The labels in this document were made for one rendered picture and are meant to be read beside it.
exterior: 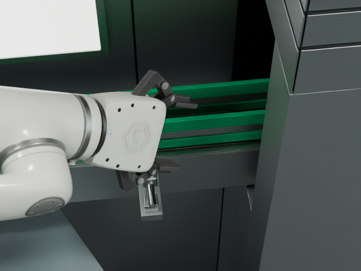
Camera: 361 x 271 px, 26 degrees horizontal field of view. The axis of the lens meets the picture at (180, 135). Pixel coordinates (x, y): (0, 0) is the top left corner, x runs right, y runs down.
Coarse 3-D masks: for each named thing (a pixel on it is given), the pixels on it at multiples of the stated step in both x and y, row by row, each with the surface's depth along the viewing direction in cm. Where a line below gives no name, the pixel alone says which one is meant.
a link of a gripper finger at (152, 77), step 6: (150, 72) 103; (156, 72) 103; (144, 78) 103; (150, 78) 103; (156, 78) 104; (162, 78) 104; (138, 84) 103; (144, 84) 103; (150, 84) 103; (156, 84) 104; (138, 90) 103; (144, 90) 103
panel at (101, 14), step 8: (96, 0) 138; (96, 8) 139; (104, 8) 140; (104, 16) 141; (104, 24) 143; (104, 32) 144; (104, 40) 146; (104, 48) 148; (16, 56) 147; (24, 56) 147; (32, 56) 147; (40, 56) 148; (48, 56) 148; (56, 56) 148; (64, 56) 148; (72, 56) 149; (80, 56) 149; (88, 56) 149; (0, 64) 148
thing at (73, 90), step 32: (128, 0) 143; (160, 0) 144; (192, 0) 145; (224, 0) 146; (256, 0) 147; (128, 32) 149; (160, 32) 150; (192, 32) 151; (224, 32) 152; (256, 32) 154; (32, 64) 153; (64, 64) 154; (96, 64) 155; (128, 64) 157; (160, 64) 158; (192, 64) 159; (224, 64) 160; (256, 64) 162
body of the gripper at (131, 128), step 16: (96, 96) 99; (112, 96) 99; (128, 96) 101; (144, 96) 103; (112, 112) 98; (128, 112) 100; (144, 112) 101; (160, 112) 103; (112, 128) 99; (128, 128) 100; (144, 128) 102; (160, 128) 104; (112, 144) 100; (128, 144) 101; (144, 144) 103; (96, 160) 100; (112, 160) 101; (128, 160) 102; (144, 160) 104
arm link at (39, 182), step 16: (16, 160) 88; (32, 160) 88; (48, 160) 88; (64, 160) 90; (0, 176) 86; (16, 176) 86; (32, 176) 87; (48, 176) 87; (64, 176) 89; (0, 192) 85; (16, 192) 86; (32, 192) 86; (48, 192) 87; (64, 192) 89; (0, 208) 86; (16, 208) 87; (32, 208) 88; (48, 208) 89
